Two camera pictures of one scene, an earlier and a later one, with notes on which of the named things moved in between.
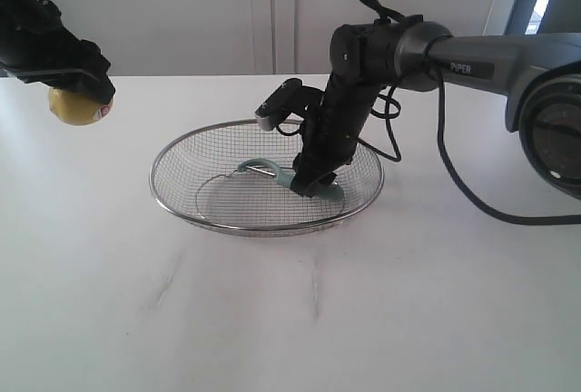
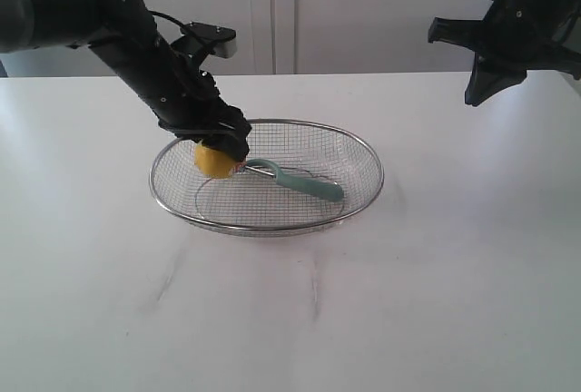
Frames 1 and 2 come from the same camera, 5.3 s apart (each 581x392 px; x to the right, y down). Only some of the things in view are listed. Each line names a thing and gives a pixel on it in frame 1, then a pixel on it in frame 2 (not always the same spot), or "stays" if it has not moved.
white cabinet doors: x=260 y=15 stays
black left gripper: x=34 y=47 → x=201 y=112
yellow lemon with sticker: x=75 y=108 → x=215 y=164
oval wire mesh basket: x=199 y=181 stays
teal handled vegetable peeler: x=329 y=191 stays
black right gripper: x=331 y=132 → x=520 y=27
